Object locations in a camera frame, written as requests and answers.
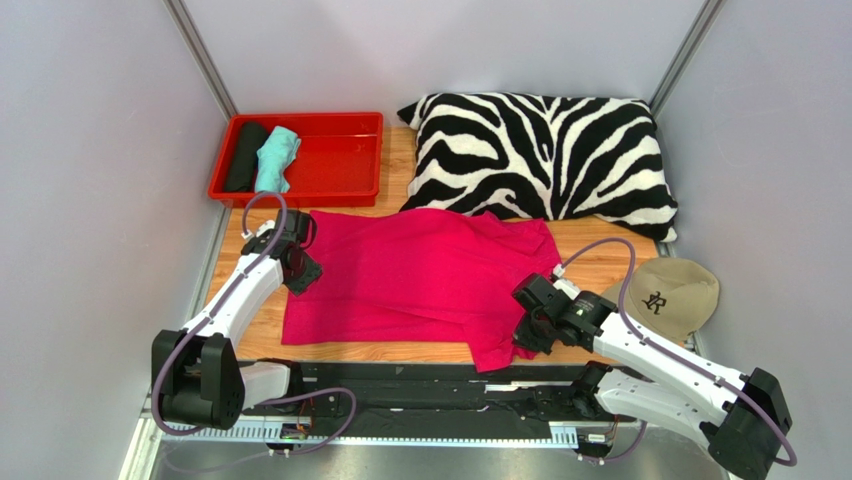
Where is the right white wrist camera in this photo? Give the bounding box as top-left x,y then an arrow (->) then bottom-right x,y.
549,264 -> 581,299

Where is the magenta t shirt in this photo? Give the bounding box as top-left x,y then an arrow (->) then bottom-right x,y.
281,208 -> 560,372

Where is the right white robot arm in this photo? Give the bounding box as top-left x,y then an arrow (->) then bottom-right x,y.
512,273 -> 795,479

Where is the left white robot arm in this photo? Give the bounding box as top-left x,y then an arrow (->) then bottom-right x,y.
151,210 -> 322,436

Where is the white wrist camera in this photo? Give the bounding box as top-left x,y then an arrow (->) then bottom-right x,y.
549,264 -> 581,299
242,220 -> 277,242

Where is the rolled black t shirt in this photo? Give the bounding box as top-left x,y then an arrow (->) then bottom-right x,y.
223,121 -> 269,193

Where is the beige baseball cap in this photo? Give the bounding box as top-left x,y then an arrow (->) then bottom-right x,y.
623,257 -> 720,344

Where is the aluminium frame rail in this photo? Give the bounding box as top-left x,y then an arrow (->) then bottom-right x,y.
121,410 -> 724,479

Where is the red plastic tray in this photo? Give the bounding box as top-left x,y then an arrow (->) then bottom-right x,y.
207,112 -> 384,208

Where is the zebra print pillow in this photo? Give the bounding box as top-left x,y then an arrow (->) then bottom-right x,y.
397,92 -> 679,243

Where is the rolled teal t shirt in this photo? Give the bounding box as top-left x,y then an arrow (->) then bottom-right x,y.
254,126 -> 302,193

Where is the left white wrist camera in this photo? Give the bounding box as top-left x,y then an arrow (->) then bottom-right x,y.
242,220 -> 277,242

